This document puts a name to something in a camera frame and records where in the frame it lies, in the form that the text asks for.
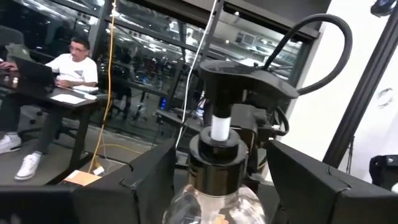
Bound black laptop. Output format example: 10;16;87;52
12;57;57;94

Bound white hanging cable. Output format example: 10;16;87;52
175;0;220;150

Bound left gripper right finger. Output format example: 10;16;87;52
266;139;398;224

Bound clear pump dispenser bottle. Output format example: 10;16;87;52
161;58;300;224

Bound black desk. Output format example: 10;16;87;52
0;73;105;185

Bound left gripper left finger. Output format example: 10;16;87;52
0;139;177;224

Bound black stand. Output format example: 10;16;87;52
323;9;398;169

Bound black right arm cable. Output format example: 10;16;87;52
262;13;354;96

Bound white paper sheet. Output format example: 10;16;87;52
50;93;87;105
72;85;100;101

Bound person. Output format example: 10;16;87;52
0;35;100;182

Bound yellow extension cable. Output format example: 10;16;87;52
86;0;147;175

